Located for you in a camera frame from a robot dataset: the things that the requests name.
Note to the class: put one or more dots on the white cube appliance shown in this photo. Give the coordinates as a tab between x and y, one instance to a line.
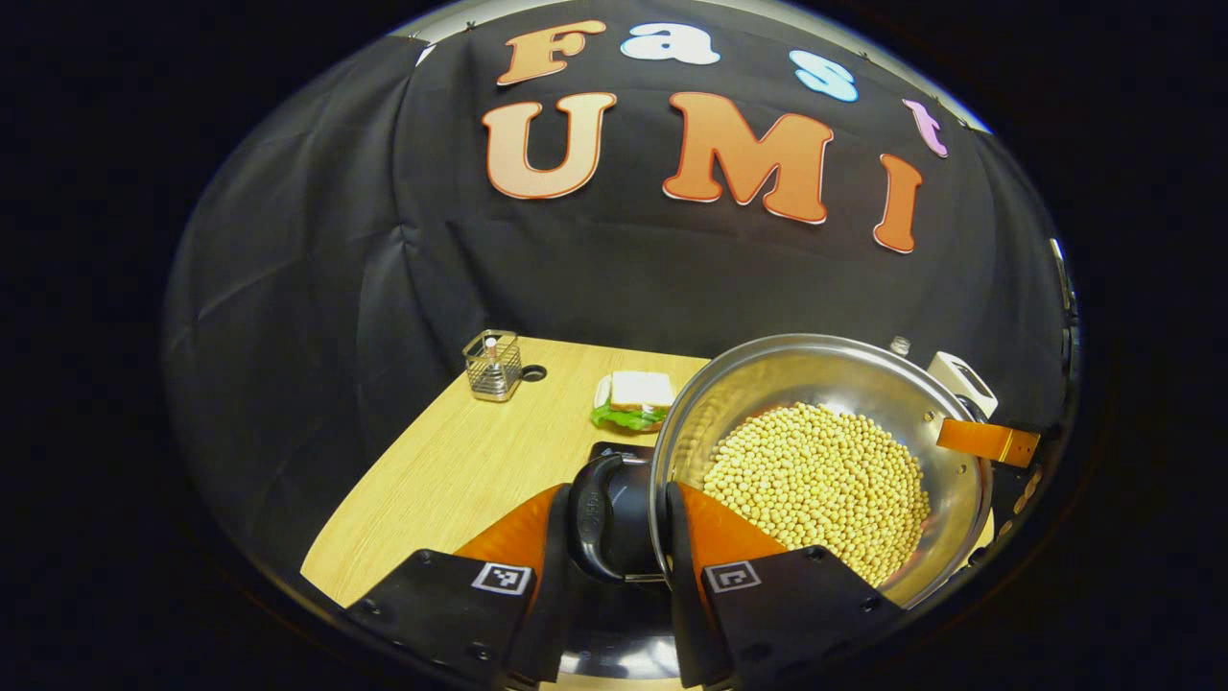
964	384

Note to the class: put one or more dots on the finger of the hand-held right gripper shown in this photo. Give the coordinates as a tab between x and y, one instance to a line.
1027	491
988	441

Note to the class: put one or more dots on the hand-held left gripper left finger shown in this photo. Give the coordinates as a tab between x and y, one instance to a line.
552	614

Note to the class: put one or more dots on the stainless steel pot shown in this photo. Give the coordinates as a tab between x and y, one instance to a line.
815	374

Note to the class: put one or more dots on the black backdrop cloth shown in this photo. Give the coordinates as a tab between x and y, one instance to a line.
317	288

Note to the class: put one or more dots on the small clear bottle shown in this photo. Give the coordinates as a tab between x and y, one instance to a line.
900	345

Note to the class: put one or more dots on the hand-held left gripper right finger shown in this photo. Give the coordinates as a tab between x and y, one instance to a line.
683	614

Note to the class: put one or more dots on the sandwich with lettuce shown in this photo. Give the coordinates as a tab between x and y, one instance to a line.
638	393

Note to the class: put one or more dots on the pile of yellow soybeans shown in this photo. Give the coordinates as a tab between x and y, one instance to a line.
815	480

